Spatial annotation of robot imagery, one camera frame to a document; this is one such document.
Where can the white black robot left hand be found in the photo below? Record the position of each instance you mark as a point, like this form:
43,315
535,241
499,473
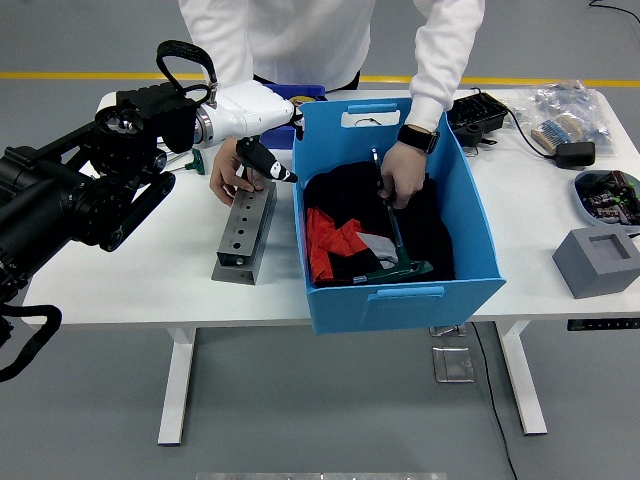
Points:
250,110

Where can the person's left hand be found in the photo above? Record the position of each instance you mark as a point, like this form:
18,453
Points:
402,172

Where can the person's right hand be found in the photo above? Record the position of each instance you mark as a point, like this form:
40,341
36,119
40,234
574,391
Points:
225,170

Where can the grey metal tool holder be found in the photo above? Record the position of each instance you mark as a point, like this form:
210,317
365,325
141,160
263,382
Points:
265,230

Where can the large blue plastic box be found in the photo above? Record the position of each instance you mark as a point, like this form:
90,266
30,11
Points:
400,315

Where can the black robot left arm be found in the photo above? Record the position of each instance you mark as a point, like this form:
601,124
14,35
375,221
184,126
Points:
50,200

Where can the person's right forearm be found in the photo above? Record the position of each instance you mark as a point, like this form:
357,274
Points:
225,55

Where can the person's left forearm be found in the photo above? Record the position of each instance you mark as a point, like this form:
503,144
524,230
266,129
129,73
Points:
440,85

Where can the black wrist watch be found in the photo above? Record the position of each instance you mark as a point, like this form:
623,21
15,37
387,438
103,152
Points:
417,137

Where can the yellow tape measure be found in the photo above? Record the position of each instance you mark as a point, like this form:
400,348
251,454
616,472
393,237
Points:
302,99

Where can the black cloth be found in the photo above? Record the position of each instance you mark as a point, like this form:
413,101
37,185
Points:
350,200

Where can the small dark blue bin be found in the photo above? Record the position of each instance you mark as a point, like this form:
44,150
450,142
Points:
310,91

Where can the grey white cloth piece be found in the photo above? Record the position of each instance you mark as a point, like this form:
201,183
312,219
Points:
380,245

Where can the person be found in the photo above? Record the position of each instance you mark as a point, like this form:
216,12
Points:
300,35

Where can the black plastic tray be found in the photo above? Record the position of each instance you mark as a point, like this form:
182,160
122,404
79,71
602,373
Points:
480,112

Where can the red cloth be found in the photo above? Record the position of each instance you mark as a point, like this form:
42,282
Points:
325,240

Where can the beige resistor strip bundle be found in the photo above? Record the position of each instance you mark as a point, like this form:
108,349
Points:
555,132

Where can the small metal floor plate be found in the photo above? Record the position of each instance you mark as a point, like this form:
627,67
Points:
447,330

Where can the clear plastic parts bags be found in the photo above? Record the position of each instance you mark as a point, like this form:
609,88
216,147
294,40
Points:
560,100

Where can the black power adapter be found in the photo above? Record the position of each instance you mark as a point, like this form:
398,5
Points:
575,155

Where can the yellow floor tape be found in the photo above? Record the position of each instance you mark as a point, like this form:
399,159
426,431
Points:
75,76

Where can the light blue dish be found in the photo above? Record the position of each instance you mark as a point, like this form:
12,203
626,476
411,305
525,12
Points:
586,216

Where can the large metal floor plate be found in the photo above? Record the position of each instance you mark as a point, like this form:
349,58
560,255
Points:
452,365

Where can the grey block with square recess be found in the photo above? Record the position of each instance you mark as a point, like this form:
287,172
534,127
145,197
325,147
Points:
585,270

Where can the pile of dark capacitors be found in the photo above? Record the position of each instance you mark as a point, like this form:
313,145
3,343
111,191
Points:
610,200

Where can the white table leg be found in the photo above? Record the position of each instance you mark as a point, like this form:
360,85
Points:
177,390
520,380

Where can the black table control panel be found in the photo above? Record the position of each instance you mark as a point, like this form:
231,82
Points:
600,324

